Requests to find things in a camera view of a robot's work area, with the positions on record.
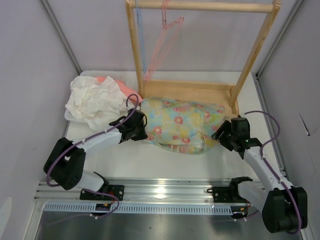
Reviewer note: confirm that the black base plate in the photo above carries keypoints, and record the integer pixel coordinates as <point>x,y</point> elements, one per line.
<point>110,189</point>
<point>225,194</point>

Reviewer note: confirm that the slotted cable duct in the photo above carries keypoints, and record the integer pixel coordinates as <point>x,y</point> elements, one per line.
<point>175,209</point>

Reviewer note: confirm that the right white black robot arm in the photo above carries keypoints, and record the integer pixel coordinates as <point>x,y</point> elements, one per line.
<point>283,206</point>

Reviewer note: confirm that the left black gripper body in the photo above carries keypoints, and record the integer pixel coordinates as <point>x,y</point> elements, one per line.
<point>139,133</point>

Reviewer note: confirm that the blue wire hanger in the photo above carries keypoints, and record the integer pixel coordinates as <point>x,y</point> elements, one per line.
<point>141,39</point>

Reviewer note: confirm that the floral yellow skirt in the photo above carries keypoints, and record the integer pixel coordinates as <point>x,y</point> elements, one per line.
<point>184,127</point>

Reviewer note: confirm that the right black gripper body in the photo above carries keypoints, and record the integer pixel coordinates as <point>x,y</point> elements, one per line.
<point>233,136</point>

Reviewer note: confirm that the pink garment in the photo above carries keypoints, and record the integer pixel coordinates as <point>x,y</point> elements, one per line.
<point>122,86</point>

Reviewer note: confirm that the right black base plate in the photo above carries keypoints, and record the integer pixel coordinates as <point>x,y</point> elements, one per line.
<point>225,194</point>

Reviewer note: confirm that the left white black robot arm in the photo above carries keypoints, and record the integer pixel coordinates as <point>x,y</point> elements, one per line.
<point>66,163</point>

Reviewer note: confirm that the wooden clothes rack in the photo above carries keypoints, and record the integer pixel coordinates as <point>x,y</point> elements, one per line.
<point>207,92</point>

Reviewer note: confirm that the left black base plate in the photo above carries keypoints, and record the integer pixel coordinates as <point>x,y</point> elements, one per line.
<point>110,189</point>

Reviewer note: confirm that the aluminium mounting rail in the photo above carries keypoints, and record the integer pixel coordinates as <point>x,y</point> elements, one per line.
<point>144,191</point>

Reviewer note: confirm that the white crumpled garment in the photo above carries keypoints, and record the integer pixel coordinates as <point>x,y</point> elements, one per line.
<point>97,103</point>

